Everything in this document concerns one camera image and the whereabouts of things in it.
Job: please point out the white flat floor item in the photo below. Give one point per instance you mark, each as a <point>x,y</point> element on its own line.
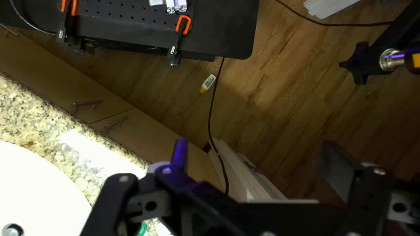
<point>328,7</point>

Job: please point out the black pegboard robot table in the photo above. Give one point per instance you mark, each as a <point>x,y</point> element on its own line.
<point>131,21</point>

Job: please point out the orange black clamp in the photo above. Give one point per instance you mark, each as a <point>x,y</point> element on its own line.
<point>73,7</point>
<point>173,51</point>

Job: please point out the beige vanity cabinet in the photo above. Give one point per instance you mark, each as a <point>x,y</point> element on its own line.
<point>43,73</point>

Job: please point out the white oval sink basin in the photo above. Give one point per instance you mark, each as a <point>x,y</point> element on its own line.
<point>39,191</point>

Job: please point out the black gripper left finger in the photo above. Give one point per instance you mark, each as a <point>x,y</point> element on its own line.
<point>126,205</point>

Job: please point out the black camera tripod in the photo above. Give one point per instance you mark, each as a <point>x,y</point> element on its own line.
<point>361,60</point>

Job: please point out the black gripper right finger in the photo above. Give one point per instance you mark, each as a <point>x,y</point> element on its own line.
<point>369,201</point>

